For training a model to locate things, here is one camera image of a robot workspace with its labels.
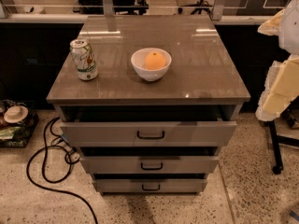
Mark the middle grey drawer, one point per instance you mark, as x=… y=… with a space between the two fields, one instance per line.
x=149 y=164

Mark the beige hat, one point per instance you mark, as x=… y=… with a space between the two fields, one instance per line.
x=16 y=114

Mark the dark patterned box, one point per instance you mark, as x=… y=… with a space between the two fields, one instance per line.
x=17 y=134

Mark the grey drawer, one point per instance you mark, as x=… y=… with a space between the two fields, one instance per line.
x=150 y=185
x=149 y=134
x=149 y=164

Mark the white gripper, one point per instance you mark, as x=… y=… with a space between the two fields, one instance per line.
x=290 y=27

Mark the top grey drawer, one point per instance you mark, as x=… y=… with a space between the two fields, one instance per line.
x=149 y=134

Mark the bottom grey drawer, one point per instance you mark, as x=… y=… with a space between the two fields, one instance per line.
x=150 y=185

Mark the green white soda can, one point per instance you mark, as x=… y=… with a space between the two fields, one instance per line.
x=82 y=55

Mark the black chair base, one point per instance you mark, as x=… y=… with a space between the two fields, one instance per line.
x=276 y=141

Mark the orange fruit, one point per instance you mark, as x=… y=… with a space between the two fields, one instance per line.
x=154 y=61

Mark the white ceramic bowl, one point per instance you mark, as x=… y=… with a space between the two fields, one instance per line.
x=138 y=61

